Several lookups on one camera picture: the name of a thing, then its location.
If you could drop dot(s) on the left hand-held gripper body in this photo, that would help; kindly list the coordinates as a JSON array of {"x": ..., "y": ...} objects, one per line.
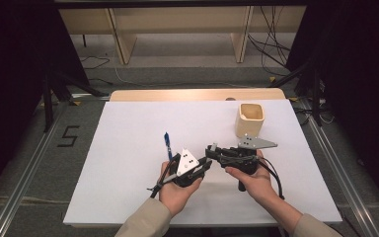
[{"x": 187, "y": 163}]

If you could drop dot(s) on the dark table grommet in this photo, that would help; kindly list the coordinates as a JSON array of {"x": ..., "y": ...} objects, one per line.
[{"x": 230, "y": 98}]

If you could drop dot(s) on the aluminium floor rail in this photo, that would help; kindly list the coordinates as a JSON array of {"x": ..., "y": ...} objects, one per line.
[
  {"x": 342, "y": 171},
  {"x": 23, "y": 177}
]

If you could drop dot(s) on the light wooden background desk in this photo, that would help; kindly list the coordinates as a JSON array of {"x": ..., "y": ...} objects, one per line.
[{"x": 177, "y": 19}]

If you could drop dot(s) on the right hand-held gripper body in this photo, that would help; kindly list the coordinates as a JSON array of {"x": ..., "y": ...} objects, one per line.
[{"x": 243, "y": 158}]

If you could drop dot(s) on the person's right hand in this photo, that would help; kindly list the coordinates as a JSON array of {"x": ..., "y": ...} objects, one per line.
[{"x": 260, "y": 184}]

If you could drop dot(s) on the black tripod stand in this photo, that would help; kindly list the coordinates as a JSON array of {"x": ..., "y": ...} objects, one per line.
[
  {"x": 47, "y": 105},
  {"x": 316, "y": 98}
]

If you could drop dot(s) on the white table board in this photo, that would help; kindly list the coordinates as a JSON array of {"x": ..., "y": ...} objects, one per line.
[{"x": 128, "y": 181}]

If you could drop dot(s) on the black curtain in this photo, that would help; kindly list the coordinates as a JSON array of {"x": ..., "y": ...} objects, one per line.
[
  {"x": 362, "y": 82},
  {"x": 10, "y": 82}
]

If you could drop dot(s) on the short aluminium rail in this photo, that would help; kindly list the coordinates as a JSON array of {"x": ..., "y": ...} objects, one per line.
[{"x": 89, "y": 96}]

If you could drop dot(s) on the beige pen holder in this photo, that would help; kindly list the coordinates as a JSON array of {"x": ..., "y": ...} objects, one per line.
[{"x": 250, "y": 123}]

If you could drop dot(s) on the person's left hand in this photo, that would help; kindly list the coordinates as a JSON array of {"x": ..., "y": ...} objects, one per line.
[{"x": 174, "y": 197}]

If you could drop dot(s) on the blue pen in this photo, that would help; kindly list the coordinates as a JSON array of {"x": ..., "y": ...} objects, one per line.
[{"x": 168, "y": 144}]

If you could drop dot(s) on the light wooden table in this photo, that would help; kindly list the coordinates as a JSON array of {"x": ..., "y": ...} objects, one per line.
[{"x": 177, "y": 94}]

